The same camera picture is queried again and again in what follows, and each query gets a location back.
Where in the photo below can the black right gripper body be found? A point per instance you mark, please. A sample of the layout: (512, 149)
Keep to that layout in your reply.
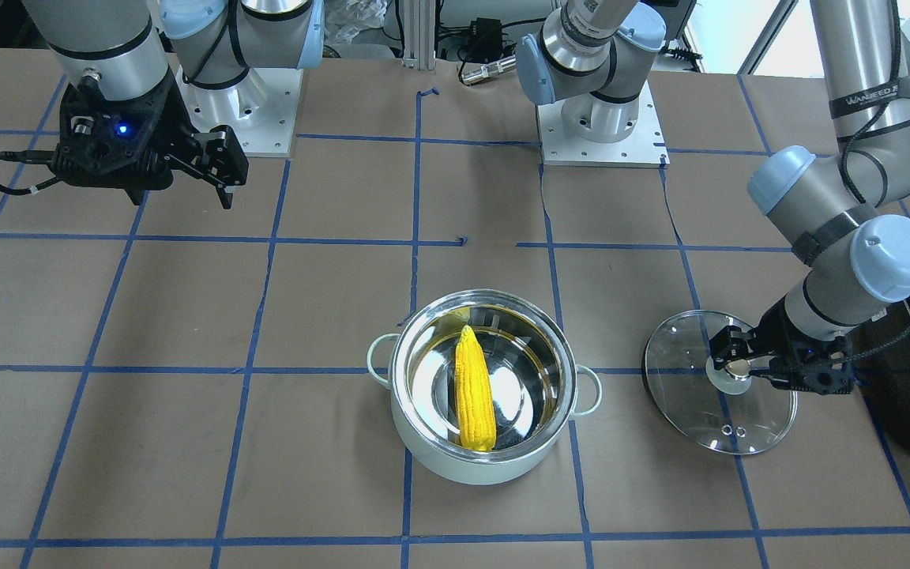
(173, 126)

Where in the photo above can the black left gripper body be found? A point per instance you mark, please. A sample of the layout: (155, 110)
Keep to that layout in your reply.
(773, 336)

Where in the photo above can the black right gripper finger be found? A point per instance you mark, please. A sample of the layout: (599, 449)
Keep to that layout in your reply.
(215, 157)

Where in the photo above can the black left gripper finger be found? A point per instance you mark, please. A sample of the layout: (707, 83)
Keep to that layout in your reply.
(732, 343)
(763, 371)

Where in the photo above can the glass pot lid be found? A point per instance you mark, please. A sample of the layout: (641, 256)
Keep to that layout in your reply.
(732, 410)

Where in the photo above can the yellow corn cob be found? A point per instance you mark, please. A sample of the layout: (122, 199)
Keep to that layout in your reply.
(474, 404)

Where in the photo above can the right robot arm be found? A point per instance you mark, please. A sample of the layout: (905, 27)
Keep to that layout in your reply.
(124, 48)

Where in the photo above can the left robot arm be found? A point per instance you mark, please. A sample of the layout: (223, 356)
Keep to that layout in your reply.
(595, 57)

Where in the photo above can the pale green electric pot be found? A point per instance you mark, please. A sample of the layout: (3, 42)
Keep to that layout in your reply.
(536, 383)

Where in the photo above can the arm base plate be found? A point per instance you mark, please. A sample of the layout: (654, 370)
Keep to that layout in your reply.
(261, 109)
(587, 132)

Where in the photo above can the aluminium frame post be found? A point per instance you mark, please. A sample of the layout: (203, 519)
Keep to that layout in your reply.
(419, 34)

